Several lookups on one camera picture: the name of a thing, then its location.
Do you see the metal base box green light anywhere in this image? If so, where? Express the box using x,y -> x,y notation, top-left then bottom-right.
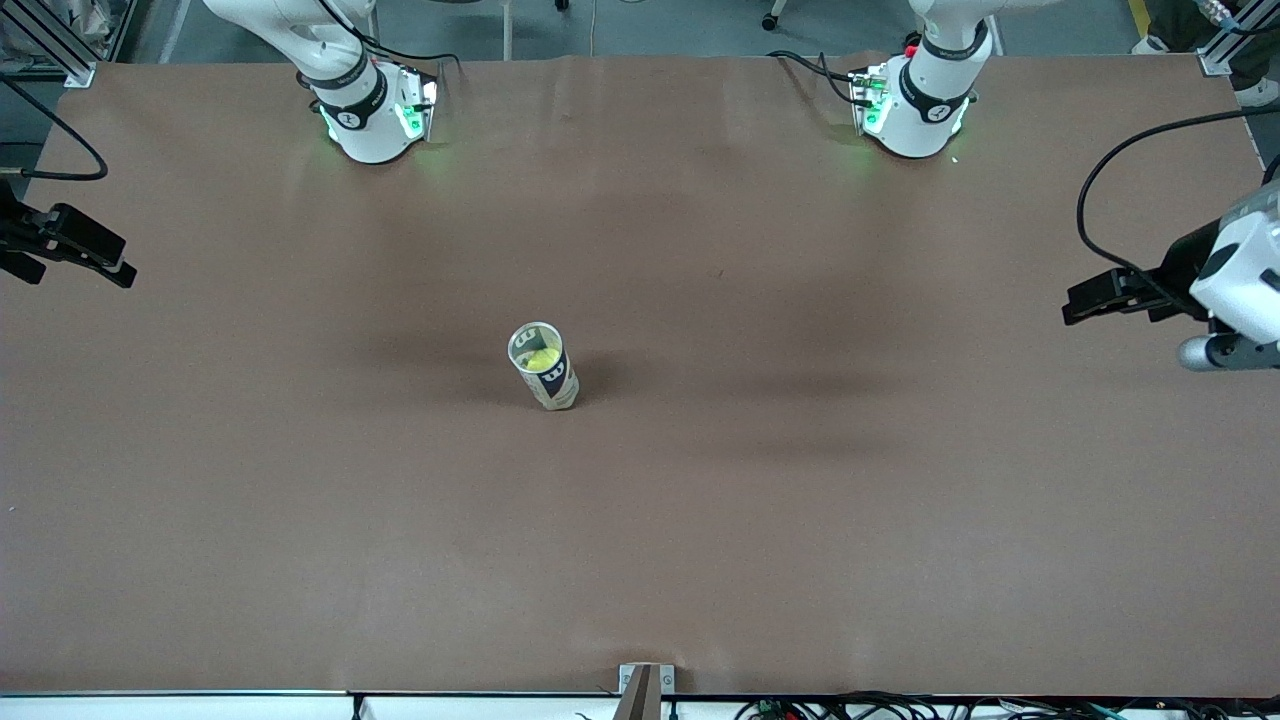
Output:
849,62 -> 893,136
393,62 -> 439,141

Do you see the person in dark trousers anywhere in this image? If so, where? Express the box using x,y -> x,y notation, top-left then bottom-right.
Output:
1235,40 -> 1280,109

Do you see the metal bracket with brown post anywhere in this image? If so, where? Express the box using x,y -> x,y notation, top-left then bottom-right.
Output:
618,663 -> 676,720

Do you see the tangled black cable bundle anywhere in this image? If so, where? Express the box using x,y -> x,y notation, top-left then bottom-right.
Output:
735,690 -> 1280,720

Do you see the clear tennis ball can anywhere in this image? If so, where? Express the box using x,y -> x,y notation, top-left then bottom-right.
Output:
507,321 -> 581,411

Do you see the aluminium frame profile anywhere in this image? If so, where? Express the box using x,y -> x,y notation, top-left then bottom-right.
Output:
0,0 -> 98,89
1197,0 -> 1280,77

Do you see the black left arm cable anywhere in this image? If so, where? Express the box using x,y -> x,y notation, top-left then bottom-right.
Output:
1077,108 -> 1280,301

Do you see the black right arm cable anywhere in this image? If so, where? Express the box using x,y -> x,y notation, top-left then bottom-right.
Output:
0,75 -> 109,182

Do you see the white table edge strip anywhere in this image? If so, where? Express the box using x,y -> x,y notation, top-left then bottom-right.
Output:
0,690 -> 1280,720

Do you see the black base cable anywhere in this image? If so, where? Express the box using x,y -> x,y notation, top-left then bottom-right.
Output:
768,50 -> 863,106
330,0 -> 463,76

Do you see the brown table cover sheet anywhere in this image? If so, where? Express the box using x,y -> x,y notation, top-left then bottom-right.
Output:
0,52 -> 1280,698

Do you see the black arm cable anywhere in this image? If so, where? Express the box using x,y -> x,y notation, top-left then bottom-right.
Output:
0,75 -> 109,182
1077,108 -> 1280,301

